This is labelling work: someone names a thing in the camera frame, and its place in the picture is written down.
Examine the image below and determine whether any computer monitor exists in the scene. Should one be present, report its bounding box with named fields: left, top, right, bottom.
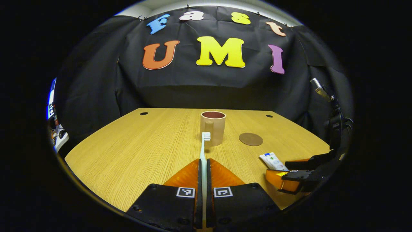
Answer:
left=48, top=77, right=58, bottom=120

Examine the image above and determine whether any round brown coaster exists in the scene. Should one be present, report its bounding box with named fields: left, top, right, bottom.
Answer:
left=239, top=133, right=264, bottom=147

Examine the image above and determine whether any white toothpaste tube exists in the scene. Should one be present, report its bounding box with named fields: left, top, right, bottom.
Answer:
left=259, top=152, right=289, bottom=171

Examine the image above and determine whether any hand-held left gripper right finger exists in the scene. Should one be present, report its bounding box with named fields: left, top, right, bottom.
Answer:
left=207, top=158, right=280, bottom=231

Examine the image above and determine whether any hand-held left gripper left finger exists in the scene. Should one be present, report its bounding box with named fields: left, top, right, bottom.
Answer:
left=126, top=159, right=203, bottom=231

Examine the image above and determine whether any white side table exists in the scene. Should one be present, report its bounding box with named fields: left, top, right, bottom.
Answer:
left=51, top=129, right=70, bottom=153

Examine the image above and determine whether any pale green toothbrush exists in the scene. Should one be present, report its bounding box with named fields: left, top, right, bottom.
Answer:
left=200, top=131, right=211, bottom=229

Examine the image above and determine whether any black backdrop cloth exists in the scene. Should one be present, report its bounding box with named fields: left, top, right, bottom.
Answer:
left=53, top=6, right=354, bottom=155

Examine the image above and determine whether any beige cup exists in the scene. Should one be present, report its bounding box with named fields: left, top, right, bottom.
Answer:
left=200, top=111, right=226, bottom=147

